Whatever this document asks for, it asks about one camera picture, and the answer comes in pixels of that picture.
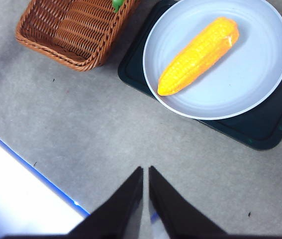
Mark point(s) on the yellow corn cob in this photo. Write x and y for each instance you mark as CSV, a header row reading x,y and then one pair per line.
x,y
198,57

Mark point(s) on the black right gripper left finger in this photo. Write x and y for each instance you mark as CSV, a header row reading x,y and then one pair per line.
x,y
123,206

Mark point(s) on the brown wicker basket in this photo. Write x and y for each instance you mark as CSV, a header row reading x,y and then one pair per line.
x,y
76,32

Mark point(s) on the orange carrot with green leaves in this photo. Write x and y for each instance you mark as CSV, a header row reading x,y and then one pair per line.
x,y
118,4

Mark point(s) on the blue round plate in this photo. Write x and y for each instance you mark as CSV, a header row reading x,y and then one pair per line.
x,y
230,94

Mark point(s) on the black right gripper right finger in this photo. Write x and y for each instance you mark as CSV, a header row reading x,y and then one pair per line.
x,y
173,211

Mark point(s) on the dark green rectangular tray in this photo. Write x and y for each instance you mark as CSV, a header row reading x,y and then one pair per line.
x,y
267,129

